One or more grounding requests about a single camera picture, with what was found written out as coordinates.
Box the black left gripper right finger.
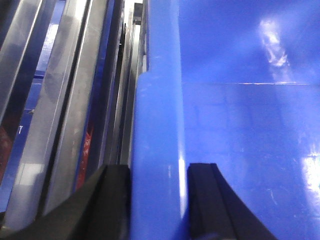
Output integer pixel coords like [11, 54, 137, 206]
[187, 163, 275, 240]

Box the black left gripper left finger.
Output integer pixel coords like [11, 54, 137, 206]
[6, 164, 131, 240]

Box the blue plastic bin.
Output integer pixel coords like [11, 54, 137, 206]
[130, 0, 320, 240]

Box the red snack package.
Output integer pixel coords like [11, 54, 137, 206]
[75, 125, 94, 190]

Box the stainless steel shelf rail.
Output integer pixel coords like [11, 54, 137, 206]
[0, 0, 144, 239]

